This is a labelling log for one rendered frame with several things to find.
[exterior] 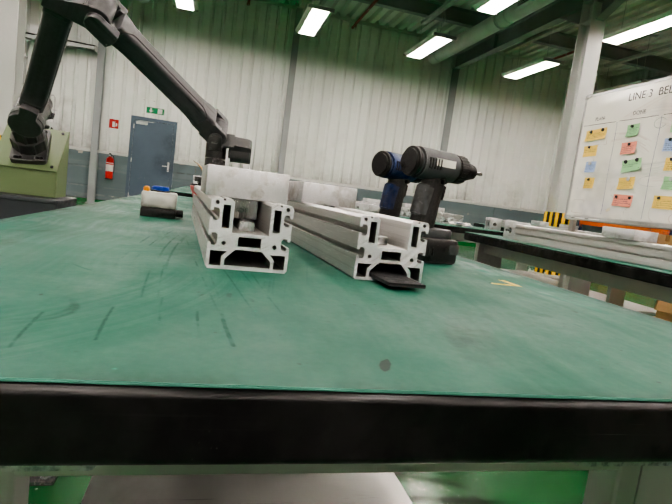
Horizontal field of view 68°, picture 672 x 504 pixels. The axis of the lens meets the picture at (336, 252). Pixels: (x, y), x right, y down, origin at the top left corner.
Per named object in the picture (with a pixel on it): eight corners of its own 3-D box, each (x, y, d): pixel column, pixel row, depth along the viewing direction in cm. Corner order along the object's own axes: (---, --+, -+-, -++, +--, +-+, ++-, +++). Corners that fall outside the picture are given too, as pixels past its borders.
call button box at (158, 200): (142, 213, 123) (144, 188, 123) (182, 217, 127) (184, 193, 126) (139, 215, 116) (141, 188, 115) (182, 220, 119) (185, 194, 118)
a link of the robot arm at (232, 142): (212, 112, 134) (208, 134, 130) (254, 118, 137) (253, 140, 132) (211, 144, 144) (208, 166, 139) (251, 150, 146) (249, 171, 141)
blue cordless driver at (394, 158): (355, 244, 114) (368, 149, 112) (411, 247, 127) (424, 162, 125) (379, 250, 109) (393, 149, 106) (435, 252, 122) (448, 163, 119)
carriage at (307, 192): (283, 210, 110) (286, 180, 109) (330, 216, 113) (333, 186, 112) (299, 216, 95) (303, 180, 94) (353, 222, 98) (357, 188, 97)
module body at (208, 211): (191, 216, 135) (194, 185, 134) (228, 220, 138) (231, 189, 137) (204, 267, 59) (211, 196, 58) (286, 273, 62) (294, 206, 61)
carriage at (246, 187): (198, 207, 80) (202, 165, 79) (265, 215, 84) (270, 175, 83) (202, 215, 65) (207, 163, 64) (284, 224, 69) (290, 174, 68)
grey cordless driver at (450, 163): (382, 255, 98) (398, 144, 96) (454, 260, 109) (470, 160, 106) (406, 262, 92) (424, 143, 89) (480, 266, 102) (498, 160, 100)
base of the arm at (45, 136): (16, 131, 138) (9, 163, 132) (9, 108, 132) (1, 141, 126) (52, 134, 141) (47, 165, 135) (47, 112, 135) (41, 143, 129)
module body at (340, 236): (260, 223, 141) (263, 193, 140) (294, 227, 144) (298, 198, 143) (352, 279, 65) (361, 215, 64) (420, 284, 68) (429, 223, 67)
